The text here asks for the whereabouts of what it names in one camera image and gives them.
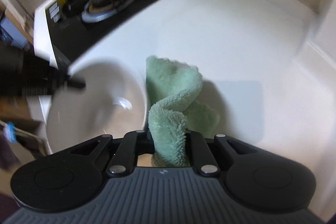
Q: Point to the white ceramic bowl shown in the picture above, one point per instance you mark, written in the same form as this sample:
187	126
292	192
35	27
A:
113	102

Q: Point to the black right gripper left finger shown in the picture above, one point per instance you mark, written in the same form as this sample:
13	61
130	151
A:
128	149

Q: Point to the black glass gas stove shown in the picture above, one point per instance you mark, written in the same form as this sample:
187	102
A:
77	25

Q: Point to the green microfiber cloth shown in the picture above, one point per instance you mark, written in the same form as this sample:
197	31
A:
173	88

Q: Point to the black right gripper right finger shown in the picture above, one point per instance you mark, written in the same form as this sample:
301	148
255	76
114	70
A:
200	156

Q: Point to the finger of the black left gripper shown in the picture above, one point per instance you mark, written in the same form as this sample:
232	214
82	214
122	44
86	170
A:
72	83

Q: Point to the round gas burner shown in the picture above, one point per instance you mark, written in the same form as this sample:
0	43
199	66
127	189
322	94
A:
99	10

